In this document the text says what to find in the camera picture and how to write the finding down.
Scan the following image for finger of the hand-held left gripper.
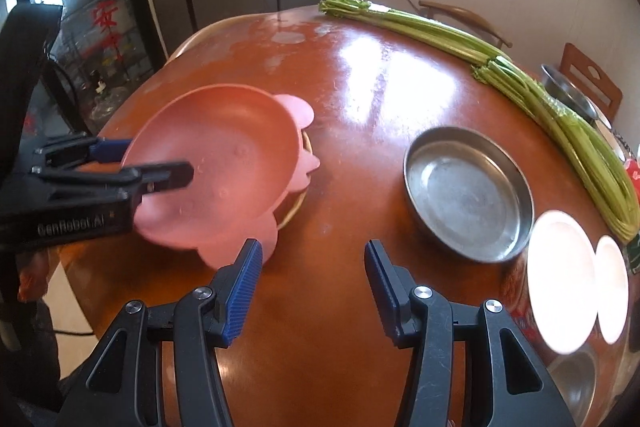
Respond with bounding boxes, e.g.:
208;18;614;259
34;137;132;171
30;161;195;204

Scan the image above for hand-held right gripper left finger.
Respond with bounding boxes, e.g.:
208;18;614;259
55;238;263;427

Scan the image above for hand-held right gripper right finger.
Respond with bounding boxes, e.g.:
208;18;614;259
364;239;576;427

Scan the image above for pink lobed plate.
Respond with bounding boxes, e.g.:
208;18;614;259
121;84;321;270

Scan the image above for round steel pan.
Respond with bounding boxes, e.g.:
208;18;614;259
403;125;535;264

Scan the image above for large white bowl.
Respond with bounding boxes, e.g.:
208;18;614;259
526;210;599;354

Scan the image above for small white plate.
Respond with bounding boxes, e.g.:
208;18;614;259
594;235;630;344

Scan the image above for person's left hand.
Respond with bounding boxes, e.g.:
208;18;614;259
17;252;52;304

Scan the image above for woven bamboo tray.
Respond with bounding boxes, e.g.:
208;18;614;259
275;131;314;232

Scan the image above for glass door with red paper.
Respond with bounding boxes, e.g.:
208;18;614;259
0;0;168;132

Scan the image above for shallow steel bowl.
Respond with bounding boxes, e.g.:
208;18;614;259
547;346;603;425

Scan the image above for thick celery bunch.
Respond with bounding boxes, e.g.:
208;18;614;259
471;56;640;244

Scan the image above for thin celery bunch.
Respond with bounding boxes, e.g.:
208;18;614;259
319;0;507;64

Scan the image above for deep steel bowl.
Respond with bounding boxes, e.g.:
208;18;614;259
540;64;601;124

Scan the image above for curved-back wooden chair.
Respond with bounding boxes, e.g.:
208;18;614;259
417;0;514;50

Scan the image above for slotted-back wooden chair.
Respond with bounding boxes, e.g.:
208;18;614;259
559;42;624;124

